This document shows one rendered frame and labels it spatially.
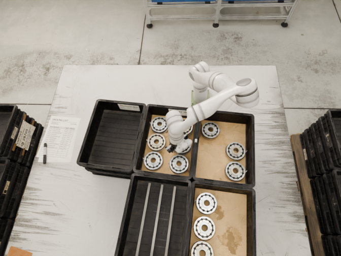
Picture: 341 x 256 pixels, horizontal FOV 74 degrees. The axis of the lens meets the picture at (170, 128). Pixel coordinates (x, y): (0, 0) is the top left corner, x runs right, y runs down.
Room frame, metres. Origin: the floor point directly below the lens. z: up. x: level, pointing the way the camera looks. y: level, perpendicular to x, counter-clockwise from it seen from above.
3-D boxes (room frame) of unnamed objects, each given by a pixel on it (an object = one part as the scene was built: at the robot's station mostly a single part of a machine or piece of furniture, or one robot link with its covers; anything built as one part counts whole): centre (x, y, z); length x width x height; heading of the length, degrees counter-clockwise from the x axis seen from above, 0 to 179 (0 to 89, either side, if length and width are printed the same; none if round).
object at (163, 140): (0.47, 0.09, 0.86); 0.10 x 0.10 x 0.01
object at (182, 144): (0.41, -0.03, 1.04); 0.11 x 0.09 x 0.06; 31
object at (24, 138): (0.85, 1.18, 0.41); 0.31 x 0.02 x 0.16; 171
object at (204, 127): (0.51, -0.22, 0.86); 0.10 x 0.10 x 0.01
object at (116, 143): (0.53, 0.31, 0.87); 0.40 x 0.30 x 0.11; 166
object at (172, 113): (0.43, -0.02, 1.14); 0.09 x 0.07 x 0.15; 12
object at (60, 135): (0.65, 0.73, 0.70); 0.33 x 0.23 x 0.01; 171
